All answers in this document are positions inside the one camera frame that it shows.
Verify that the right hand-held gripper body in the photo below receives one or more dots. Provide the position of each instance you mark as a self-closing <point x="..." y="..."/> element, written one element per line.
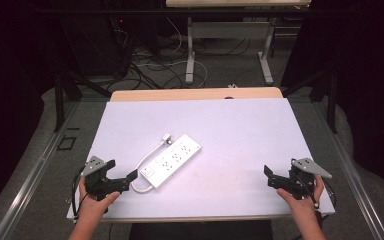
<point x="301" y="186"/>

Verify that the black floor socket plate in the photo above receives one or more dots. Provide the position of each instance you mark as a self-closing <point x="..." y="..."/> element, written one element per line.
<point x="66" y="143"/>

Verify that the black metal stand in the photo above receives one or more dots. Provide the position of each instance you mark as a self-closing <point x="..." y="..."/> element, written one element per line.
<point x="60" y="103"/>
<point x="331" y="100"/>

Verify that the black curtain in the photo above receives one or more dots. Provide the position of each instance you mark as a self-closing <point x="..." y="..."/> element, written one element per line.
<point x="370" y="83"/>
<point x="10" y="83"/>

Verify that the white power strip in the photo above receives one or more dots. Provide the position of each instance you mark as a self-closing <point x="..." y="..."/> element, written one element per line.
<point x="173" y="160"/>

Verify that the white metal desk frame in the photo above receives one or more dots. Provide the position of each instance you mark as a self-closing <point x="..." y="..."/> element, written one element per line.
<point x="228" y="30"/>

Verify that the person's right hand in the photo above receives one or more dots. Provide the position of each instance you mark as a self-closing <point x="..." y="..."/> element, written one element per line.
<point x="305" y="206"/>

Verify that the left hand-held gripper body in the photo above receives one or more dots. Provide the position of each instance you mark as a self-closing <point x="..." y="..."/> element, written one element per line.
<point x="101" y="185"/>

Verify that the white plug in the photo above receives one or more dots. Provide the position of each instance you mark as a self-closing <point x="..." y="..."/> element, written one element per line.
<point x="167" y="138"/>

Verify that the dark clothing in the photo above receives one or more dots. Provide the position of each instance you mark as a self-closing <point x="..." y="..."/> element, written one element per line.
<point x="200" y="231"/>

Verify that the person's left hand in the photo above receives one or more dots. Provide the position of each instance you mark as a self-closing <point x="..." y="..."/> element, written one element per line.
<point x="93" y="206"/>

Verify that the black computer case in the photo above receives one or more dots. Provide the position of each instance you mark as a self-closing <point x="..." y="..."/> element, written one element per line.
<point x="93" y="46"/>

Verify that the aluminium floor rail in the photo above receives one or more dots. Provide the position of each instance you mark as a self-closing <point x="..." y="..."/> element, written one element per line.
<point x="30" y="180"/>
<point x="356" y="180"/>

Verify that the white table mat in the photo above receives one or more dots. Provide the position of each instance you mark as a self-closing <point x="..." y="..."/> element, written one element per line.
<point x="233" y="140"/>

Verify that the wooden table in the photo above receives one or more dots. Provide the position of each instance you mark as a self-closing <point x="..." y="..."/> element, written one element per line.
<point x="180" y="94"/>

